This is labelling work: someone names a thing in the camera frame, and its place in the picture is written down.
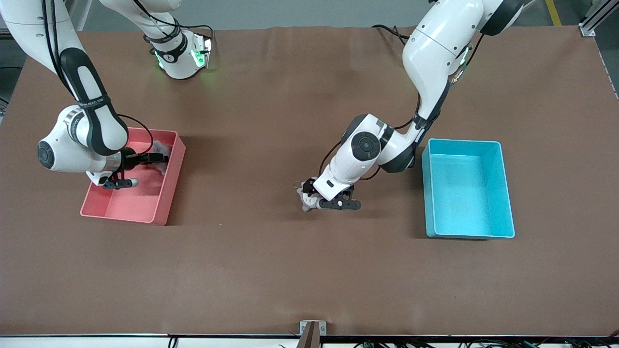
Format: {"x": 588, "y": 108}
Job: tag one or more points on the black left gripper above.
{"x": 307, "y": 189}

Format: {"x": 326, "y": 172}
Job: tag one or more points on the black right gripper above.
{"x": 129, "y": 159}

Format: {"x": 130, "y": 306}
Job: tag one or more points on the grey plush toy white belly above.
{"x": 305, "y": 200}

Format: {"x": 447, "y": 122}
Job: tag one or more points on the plain grey plush toy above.
{"x": 163, "y": 148}

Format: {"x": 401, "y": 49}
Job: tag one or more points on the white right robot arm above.
{"x": 72, "y": 150}

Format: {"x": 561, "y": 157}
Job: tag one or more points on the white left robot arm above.
{"x": 435, "y": 53}

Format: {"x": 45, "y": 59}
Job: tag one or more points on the pink plastic box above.
{"x": 135, "y": 200}

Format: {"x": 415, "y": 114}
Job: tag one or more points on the blue plastic box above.
{"x": 464, "y": 193}

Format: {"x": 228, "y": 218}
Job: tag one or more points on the brown paper table cover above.
{"x": 309, "y": 266}

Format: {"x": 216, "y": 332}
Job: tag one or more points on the silver bracket with brown post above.
{"x": 303, "y": 328}

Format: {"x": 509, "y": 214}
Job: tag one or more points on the aluminium frame post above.
{"x": 587, "y": 31}

